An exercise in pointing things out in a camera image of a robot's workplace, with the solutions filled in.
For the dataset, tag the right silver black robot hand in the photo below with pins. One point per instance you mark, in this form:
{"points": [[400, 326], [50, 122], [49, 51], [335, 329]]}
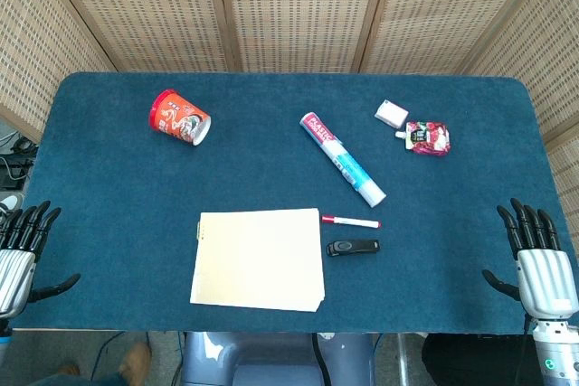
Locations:
{"points": [[545, 275]]}

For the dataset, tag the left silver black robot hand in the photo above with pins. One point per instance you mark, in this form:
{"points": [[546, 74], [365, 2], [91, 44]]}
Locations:
{"points": [[13, 264]]}

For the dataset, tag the black stapler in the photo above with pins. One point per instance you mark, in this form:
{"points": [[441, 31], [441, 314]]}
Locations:
{"points": [[353, 247]]}

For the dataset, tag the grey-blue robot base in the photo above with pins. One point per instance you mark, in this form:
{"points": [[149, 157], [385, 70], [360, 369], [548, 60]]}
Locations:
{"points": [[276, 359]]}

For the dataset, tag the black bag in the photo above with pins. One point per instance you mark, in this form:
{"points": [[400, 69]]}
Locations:
{"points": [[475, 361]]}

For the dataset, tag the brown shoe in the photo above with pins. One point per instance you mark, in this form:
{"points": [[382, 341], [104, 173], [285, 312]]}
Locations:
{"points": [[135, 359]]}

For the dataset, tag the red drink pouch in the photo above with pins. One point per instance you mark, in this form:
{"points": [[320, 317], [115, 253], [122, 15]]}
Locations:
{"points": [[427, 138]]}

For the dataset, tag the red and white marker pen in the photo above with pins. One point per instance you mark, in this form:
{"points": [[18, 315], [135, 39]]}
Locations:
{"points": [[351, 222]]}

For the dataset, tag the red instant noodle cup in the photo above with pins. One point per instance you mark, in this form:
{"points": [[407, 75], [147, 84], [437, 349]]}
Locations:
{"points": [[180, 118]]}

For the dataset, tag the small pink white box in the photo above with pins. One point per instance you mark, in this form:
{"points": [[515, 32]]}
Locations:
{"points": [[391, 114]]}

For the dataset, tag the cream paper folder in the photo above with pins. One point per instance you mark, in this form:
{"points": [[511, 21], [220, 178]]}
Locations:
{"points": [[258, 259]]}

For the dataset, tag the blue felt table cover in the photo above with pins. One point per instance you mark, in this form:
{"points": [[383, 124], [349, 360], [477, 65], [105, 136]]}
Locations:
{"points": [[289, 205]]}

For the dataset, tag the woven rattan folding screen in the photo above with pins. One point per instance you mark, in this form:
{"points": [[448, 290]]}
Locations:
{"points": [[289, 11]]}

